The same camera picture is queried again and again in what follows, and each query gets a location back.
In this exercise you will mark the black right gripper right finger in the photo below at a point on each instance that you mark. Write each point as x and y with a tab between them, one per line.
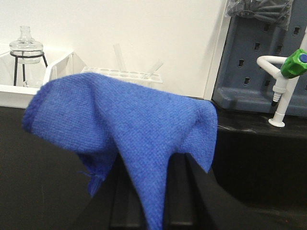
194	201

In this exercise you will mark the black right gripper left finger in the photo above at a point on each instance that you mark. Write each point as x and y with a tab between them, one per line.
115	206

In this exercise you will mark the blue cloth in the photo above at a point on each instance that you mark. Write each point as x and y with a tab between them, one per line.
99	117

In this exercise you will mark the black lab sink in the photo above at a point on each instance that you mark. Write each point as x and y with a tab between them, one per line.
263	165

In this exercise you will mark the white test tube rack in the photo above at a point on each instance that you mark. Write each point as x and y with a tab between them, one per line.
140	78

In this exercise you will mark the glass test tube leaning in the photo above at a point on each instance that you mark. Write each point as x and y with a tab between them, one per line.
153	69

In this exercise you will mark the white tray with flask stand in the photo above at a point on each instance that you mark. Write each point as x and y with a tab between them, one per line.
18	91

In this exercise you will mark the glass test tube upright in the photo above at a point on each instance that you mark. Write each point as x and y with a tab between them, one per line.
119	57

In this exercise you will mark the white faucet with green knob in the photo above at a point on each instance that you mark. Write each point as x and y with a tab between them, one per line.
286	71

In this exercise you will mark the glass flask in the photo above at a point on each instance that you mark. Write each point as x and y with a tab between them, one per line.
26	46

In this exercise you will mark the bag of grey pegs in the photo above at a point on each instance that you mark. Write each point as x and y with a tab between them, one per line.
272	12

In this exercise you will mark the black wire tripod stand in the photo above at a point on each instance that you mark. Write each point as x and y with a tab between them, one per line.
24	64

